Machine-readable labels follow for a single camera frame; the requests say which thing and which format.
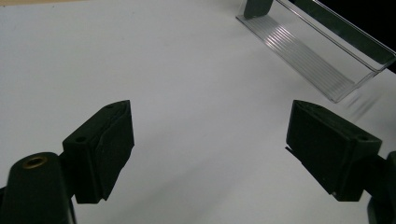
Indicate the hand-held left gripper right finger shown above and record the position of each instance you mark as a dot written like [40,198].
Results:
[330,149]

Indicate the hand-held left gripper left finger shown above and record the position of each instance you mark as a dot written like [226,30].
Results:
[99,155]

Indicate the clear plastic packaging tray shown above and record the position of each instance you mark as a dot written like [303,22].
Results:
[311,56]

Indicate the black phone case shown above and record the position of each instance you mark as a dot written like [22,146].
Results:
[257,7]

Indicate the white board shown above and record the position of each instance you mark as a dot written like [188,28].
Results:
[186,77]

